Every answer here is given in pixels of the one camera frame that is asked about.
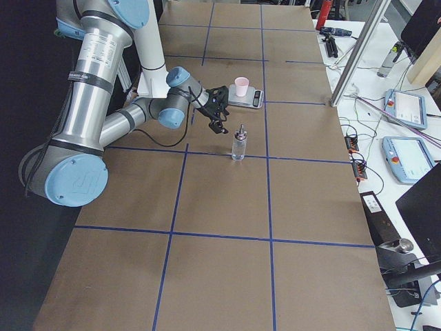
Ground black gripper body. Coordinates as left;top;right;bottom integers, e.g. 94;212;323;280
205;99;229;128

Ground clear glass sauce bottle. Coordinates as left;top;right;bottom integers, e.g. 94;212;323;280
232;123;247;161

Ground pink plastic cup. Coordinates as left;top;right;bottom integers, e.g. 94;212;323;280
234;77;249;97

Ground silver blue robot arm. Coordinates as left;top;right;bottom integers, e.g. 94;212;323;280
19;1;229;207

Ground grey digital kitchen scale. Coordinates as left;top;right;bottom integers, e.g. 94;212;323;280
228;84;265;109

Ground black small tripod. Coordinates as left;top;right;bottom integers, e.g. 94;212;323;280
322;34;338;58

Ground blue folded umbrella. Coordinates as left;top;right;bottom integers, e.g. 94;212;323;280
319;26;352;37

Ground far orange black connector block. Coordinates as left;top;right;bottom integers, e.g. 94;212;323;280
345;135;359;154

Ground orange black connector block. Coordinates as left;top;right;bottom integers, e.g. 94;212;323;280
345;135;359;154
351;159;367;183

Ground near orange black connector block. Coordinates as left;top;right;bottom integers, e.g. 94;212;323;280
351;159;367;183

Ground black box with white label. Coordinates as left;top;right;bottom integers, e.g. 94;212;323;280
360;191;401;246

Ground near blue teach pendant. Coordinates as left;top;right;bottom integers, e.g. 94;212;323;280
382;137;435;185

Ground blue teach pendant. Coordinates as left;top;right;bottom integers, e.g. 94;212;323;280
382;137;435;185
384;89;428;130

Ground far blue teach pendant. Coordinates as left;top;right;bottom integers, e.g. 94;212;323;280
384;89;428;130

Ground purple striped rod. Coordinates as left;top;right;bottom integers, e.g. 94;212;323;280
354;94;441;149

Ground black monitor top right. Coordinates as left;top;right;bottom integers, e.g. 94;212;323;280
400;0;440;59

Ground black monitor on stand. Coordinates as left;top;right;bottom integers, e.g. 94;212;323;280
376;164;440;308

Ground black gripper camera mount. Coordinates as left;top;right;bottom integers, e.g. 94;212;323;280
206;86;229;108

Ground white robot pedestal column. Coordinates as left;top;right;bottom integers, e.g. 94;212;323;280
134;1;170;98

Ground aluminium frame post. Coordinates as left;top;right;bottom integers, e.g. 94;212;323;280
330;0;391;107

